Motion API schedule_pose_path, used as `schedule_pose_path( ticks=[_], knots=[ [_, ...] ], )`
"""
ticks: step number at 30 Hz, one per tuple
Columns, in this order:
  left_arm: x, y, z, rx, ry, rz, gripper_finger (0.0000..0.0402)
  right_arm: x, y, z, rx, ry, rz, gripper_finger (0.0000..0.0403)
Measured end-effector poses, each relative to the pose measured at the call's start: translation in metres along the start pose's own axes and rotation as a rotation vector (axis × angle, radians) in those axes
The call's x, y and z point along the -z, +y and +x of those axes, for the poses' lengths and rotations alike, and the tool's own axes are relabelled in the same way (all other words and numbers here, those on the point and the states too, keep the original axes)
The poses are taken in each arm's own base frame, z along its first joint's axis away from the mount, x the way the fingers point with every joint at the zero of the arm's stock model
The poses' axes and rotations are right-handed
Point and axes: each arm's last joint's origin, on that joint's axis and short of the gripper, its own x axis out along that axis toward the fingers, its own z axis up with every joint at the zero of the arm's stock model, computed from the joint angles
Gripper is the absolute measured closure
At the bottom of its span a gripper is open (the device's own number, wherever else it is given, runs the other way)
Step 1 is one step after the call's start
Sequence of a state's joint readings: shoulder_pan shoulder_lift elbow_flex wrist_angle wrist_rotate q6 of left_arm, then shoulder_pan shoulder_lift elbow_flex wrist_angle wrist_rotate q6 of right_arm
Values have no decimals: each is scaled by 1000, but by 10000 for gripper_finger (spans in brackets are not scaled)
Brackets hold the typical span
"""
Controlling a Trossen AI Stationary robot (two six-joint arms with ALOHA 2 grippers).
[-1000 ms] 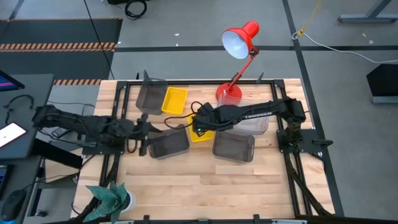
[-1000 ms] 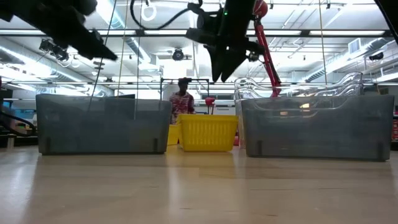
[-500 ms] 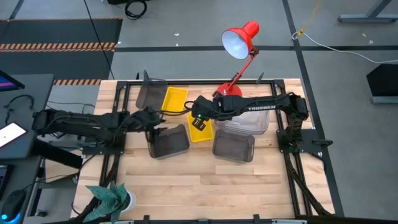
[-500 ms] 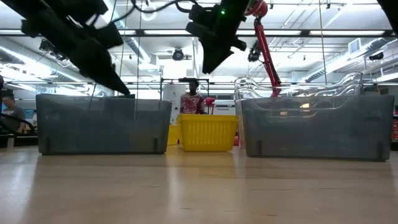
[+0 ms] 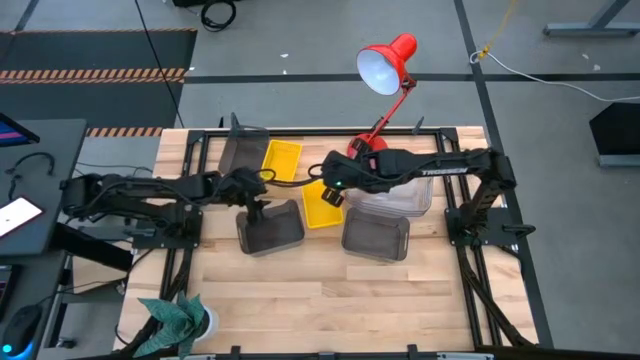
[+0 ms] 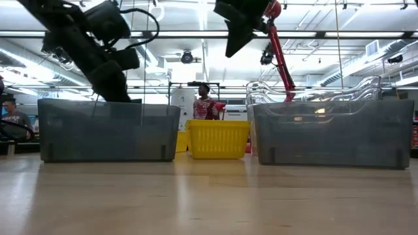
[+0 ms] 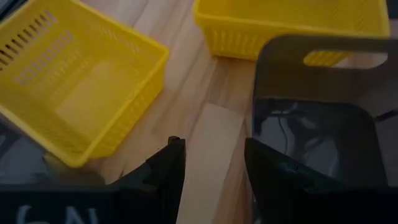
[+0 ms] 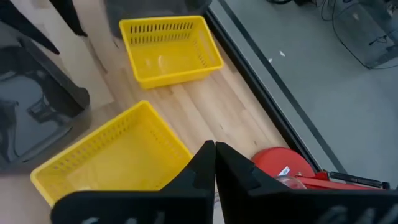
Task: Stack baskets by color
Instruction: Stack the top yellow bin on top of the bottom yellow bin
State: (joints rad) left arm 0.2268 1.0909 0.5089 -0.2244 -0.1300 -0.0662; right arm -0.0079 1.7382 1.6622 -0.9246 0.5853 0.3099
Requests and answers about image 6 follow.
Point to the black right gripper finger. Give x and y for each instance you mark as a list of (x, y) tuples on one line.
[(237, 37)]

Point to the grey translucent plastic basket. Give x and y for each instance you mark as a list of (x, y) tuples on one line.
[(333, 140), (107, 134)]

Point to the small yellow plastic basket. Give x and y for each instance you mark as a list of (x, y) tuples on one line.
[(181, 141)]

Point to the large yellow plastic basket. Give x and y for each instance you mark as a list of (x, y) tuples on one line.
[(217, 140)]

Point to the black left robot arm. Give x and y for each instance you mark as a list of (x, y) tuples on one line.
[(62, 36)]

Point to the red stocked shelf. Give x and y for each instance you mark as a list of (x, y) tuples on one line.
[(415, 135)]

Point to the black spotlight on stand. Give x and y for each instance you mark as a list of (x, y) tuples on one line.
[(267, 55)]

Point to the red jointed stand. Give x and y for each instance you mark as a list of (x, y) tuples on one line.
[(281, 62)]

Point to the black ceiling track lights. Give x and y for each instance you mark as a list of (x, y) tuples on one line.
[(55, 49)]

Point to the red round lamp head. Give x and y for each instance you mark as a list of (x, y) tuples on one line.
[(220, 106)]

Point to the person in striped shirt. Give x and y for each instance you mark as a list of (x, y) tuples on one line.
[(204, 106)]

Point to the white cabinet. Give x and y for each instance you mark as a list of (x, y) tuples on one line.
[(183, 109)]

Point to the black curved bar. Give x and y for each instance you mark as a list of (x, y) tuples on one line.
[(18, 125)]

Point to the person in grey shirt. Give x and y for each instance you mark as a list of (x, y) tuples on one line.
[(14, 119)]

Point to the white ceiling vent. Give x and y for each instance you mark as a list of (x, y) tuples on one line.
[(372, 48)]

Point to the black ceiling device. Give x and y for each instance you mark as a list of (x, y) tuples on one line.
[(395, 59)]

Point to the black round ceiling camera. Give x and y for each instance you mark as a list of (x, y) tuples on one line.
[(187, 57)]

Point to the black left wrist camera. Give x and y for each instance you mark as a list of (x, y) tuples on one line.
[(106, 21)]

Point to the black metal frame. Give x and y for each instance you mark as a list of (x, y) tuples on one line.
[(183, 85)]

